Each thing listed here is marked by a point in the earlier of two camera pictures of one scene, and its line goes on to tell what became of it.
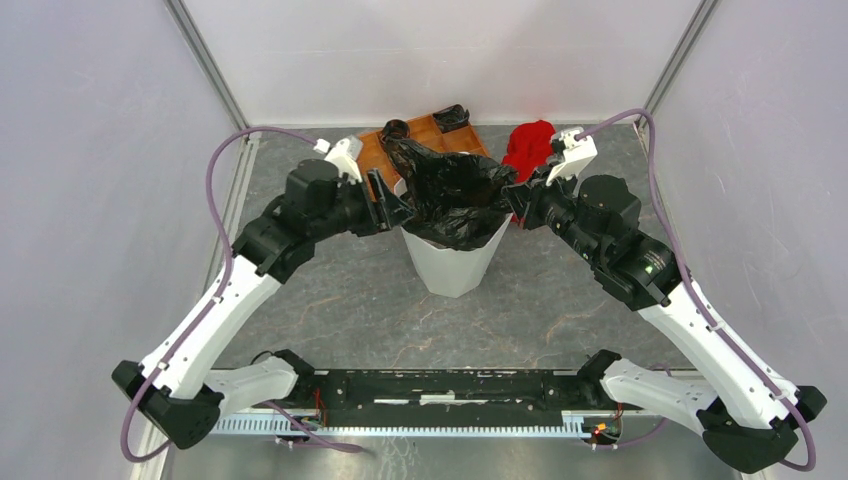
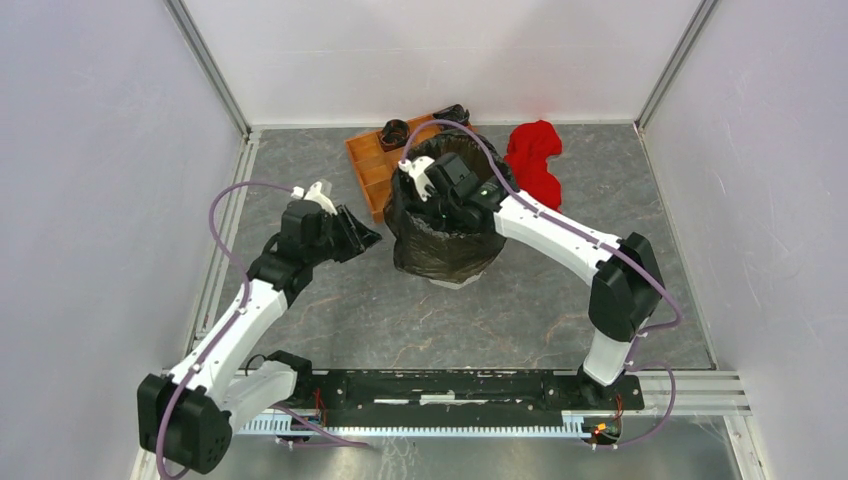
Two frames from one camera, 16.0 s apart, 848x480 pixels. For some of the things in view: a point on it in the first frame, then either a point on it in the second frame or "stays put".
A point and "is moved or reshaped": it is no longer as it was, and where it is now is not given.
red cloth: (529, 144) stays put
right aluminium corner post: (690, 35) stays put
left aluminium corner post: (207, 61) stays put
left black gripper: (388, 215) → (358, 237)
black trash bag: (457, 201) is moved or reshaped
